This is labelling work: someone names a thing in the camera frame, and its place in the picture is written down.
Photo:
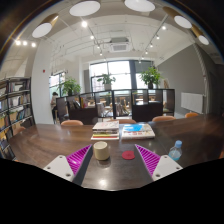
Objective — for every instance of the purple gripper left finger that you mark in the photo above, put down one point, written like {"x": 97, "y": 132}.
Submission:
{"x": 72, "y": 167}

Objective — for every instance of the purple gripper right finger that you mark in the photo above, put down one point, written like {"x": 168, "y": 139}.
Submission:
{"x": 157, "y": 166}

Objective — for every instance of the clear plastic water bottle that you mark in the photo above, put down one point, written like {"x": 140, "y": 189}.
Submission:
{"x": 176, "y": 151}

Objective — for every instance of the red round coaster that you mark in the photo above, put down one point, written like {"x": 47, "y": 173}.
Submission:
{"x": 128, "y": 155}

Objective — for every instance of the blue cover magazine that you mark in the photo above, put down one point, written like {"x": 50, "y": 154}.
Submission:
{"x": 137, "y": 131}

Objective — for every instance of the stack of books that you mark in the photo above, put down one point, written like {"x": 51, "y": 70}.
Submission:
{"x": 106, "y": 131}

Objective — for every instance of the orange chair back left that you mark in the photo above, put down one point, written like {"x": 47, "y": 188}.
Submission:
{"x": 72, "y": 123}

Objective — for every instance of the orange chair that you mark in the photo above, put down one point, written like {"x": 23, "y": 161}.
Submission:
{"x": 163, "y": 118}
{"x": 72, "y": 123}
{"x": 191, "y": 114}
{"x": 124, "y": 121}
{"x": 18, "y": 130}

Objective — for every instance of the orange chair back right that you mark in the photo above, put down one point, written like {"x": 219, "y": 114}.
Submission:
{"x": 163, "y": 118}

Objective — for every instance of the orange chair back middle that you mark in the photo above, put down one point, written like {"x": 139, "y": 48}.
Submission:
{"x": 124, "y": 121}

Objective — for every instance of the black open shelf divider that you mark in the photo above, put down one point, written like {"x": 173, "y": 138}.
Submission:
{"x": 141, "y": 105}

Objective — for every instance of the orange chair far right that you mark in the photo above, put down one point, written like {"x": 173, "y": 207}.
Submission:
{"x": 191, "y": 114}

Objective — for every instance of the seated person in background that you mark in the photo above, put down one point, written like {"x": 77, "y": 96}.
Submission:
{"x": 54, "y": 105}

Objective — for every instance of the orange chair far left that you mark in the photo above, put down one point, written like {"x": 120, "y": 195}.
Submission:
{"x": 18, "y": 130}

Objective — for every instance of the left potted green plant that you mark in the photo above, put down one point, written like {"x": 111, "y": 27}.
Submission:
{"x": 70, "y": 87}

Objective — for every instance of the potted green plant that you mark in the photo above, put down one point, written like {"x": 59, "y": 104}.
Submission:
{"x": 107, "y": 81}
{"x": 70, "y": 87}
{"x": 150, "y": 77}

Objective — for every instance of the right potted green plant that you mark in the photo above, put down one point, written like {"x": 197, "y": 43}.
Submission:
{"x": 150, "y": 77}

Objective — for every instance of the middle potted green plant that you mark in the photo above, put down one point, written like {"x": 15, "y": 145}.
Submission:
{"x": 107, "y": 81}

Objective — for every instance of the dark bookshelf with books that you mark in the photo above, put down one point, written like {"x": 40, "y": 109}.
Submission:
{"x": 15, "y": 111}

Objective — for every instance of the ceiling air conditioner unit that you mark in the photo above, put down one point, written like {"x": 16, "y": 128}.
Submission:
{"x": 119, "y": 44}

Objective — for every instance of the round pendant lamp far right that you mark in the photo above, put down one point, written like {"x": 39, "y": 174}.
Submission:
{"x": 199, "y": 35}

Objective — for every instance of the round pendant lamp left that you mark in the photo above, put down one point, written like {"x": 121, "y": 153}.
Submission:
{"x": 45, "y": 26}

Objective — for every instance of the round pendant lamp centre-left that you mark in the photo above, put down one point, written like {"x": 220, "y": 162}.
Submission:
{"x": 85, "y": 8}

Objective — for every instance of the round pendant lamp centre-right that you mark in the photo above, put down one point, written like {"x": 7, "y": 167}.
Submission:
{"x": 140, "y": 5}

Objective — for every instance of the white wall radiator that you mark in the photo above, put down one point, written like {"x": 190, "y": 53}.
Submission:
{"x": 192, "y": 102}

